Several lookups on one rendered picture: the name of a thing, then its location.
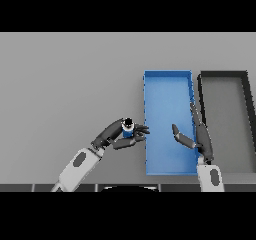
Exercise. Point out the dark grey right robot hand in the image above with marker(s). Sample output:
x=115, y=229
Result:
x=202, y=137

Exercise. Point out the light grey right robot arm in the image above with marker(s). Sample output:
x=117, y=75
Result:
x=210, y=178

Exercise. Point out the blue bin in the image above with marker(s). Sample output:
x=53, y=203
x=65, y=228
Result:
x=168, y=120

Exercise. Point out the dark grey bin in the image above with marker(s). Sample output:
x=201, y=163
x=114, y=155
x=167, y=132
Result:
x=230, y=120

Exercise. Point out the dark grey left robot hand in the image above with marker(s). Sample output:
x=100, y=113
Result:
x=110, y=134

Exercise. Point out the blue pipe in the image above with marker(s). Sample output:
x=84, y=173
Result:
x=128, y=128

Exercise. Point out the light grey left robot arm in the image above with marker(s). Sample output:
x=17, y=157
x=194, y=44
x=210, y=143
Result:
x=77, y=168

